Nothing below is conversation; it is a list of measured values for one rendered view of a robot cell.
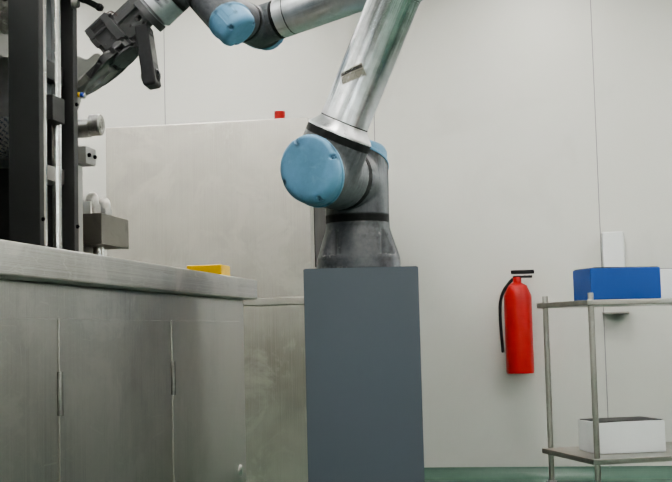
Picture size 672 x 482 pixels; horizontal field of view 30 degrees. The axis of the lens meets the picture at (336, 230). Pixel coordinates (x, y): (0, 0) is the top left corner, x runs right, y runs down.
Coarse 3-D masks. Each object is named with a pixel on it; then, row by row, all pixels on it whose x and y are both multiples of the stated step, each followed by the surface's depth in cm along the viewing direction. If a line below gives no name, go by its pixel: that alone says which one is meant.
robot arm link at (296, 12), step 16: (272, 0) 235; (288, 0) 232; (304, 0) 231; (320, 0) 229; (336, 0) 228; (352, 0) 227; (272, 16) 233; (288, 16) 232; (304, 16) 231; (320, 16) 231; (336, 16) 231; (256, 32) 233; (272, 32) 235; (288, 32) 235; (256, 48) 240; (272, 48) 242
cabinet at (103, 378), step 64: (0, 320) 142; (64, 320) 161; (128, 320) 186; (192, 320) 221; (0, 384) 142; (64, 384) 161; (128, 384) 185; (192, 384) 219; (0, 448) 141; (64, 448) 160; (128, 448) 184; (192, 448) 217
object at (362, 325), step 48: (336, 288) 217; (384, 288) 217; (336, 336) 216; (384, 336) 217; (336, 384) 216; (384, 384) 216; (336, 432) 215; (384, 432) 215; (336, 480) 214; (384, 480) 215
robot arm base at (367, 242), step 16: (336, 224) 224; (352, 224) 222; (368, 224) 222; (384, 224) 225; (336, 240) 223; (352, 240) 221; (368, 240) 221; (384, 240) 224; (320, 256) 225; (336, 256) 221; (352, 256) 220; (368, 256) 220; (384, 256) 222
